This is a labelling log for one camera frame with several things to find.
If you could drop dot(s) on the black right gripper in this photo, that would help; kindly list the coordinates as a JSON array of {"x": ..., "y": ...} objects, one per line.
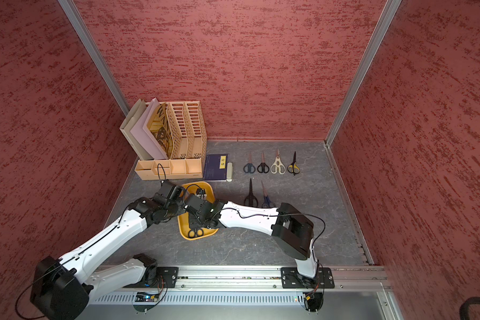
[{"x": 193, "y": 222}]

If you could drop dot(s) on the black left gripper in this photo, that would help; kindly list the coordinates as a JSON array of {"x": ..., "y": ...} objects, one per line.
[{"x": 170, "y": 216}]

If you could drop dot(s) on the yellow storage tray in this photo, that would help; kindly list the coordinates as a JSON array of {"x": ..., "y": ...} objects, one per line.
[{"x": 204, "y": 191}]

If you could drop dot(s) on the all black scissors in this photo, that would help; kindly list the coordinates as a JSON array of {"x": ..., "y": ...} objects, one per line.
[{"x": 251, "y": 200}]

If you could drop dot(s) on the dark blue handled scissors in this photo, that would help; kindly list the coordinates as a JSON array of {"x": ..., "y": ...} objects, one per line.
[{"x": 249, "y": 167}]

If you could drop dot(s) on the black red handled scissors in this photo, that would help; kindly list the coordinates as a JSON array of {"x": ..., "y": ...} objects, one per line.
[{"x": 263, "y": 167}]

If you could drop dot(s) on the cream handled kitchen scissors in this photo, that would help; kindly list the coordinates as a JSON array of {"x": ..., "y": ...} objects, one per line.
[{"x": 278, "y": 166}]

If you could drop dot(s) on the yellow black handled scissors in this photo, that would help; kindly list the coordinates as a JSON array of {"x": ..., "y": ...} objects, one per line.
[{"x": 293, "y": 167}]

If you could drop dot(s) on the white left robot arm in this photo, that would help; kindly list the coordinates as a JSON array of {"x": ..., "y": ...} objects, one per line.
[{"x": 62, "y": 288}]

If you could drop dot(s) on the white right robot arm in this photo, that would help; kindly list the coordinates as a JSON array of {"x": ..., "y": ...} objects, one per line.
[{"x": 292, "y": 231}]

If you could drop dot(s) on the dark blue book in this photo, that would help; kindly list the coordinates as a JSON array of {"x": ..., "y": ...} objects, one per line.
[{"x": 215, "y": 167}]

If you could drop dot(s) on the pale green stapler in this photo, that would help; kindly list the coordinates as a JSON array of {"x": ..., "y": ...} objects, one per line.
[{"x": 229, "y": 176}]

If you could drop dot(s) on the lilac folder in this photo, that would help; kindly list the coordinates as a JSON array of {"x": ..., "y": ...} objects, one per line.
[{"x": 145, "y": 137}]

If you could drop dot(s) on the yellow patterned book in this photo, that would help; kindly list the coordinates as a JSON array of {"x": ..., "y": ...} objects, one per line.
[{"x": 158, "y": 126}]

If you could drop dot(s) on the beige desk organizer file rack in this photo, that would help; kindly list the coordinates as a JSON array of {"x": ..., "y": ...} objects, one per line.
[{"x": 190, "y": 143}]

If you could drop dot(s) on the grey-green folder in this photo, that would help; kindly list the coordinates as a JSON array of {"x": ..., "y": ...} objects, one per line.
[{"x": 129, "y": 130}]

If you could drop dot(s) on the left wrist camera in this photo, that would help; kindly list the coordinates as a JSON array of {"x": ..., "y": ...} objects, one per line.
[{"x": 168, "y": 194}]

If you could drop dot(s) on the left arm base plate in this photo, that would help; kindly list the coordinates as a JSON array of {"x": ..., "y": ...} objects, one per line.
[{"x": 159, "y": 276}]

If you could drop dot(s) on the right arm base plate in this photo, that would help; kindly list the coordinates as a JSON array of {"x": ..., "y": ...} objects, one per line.
[{"x": 291, "y": 279}]

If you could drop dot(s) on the aluminium mounting rail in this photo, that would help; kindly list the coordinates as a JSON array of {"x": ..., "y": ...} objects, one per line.
[{"x": 256, "y": 292}]

